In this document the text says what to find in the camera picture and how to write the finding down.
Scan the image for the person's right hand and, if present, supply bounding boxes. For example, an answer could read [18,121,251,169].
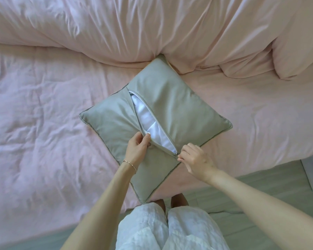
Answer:
[177,142,217,183]

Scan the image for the person's left hand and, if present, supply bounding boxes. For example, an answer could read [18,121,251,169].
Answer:
[123,132,152,169]

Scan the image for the white cushion insert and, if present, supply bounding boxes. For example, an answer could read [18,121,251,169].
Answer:
[128,90,178,155]

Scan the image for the grey-green cushion cover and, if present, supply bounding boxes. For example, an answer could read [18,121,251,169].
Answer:
[79,54,233,204]

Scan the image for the person's right forearm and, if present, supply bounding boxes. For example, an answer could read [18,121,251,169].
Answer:
[205,168,313,250]

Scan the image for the person's left forearm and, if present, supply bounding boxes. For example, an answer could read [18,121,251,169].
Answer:
[60,162,138,250]

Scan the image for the person's white trousers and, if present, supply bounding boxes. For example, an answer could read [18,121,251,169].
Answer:
[114,202,231,250]

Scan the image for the plain pink pillow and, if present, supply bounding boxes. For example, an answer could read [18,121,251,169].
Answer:
[272,0,313,81]

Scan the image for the pink bed sheet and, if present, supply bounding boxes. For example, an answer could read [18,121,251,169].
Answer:
[0,41,313,244]

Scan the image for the pink duvet with white ruffle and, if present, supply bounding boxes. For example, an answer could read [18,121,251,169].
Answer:
[0,0,299,79]

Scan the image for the thin gold bracelet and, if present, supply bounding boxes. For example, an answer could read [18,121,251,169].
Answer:
[122,159,138,173]

